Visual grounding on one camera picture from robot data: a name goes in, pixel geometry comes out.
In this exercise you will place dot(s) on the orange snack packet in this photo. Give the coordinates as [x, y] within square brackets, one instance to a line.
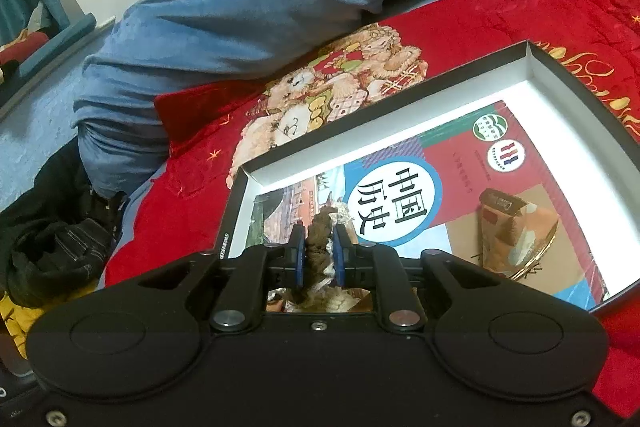
[515, 227]

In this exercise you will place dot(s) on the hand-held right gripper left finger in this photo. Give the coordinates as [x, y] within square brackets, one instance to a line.
[299, 257]

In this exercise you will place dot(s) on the teal framed mirror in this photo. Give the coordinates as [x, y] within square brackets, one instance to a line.
[60, 37]

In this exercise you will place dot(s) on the yellow cloth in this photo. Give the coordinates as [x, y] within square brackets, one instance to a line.
[20, 317]

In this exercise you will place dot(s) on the red and blue textbook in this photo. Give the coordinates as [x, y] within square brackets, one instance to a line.
[450, 167]

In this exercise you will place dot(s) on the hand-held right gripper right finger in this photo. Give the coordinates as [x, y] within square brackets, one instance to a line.
[340, 257]

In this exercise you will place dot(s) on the black clothing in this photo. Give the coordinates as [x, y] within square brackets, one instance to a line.
[50, 247]

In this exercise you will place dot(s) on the black box with white inside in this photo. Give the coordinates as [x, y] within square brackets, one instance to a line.
[400, 107]

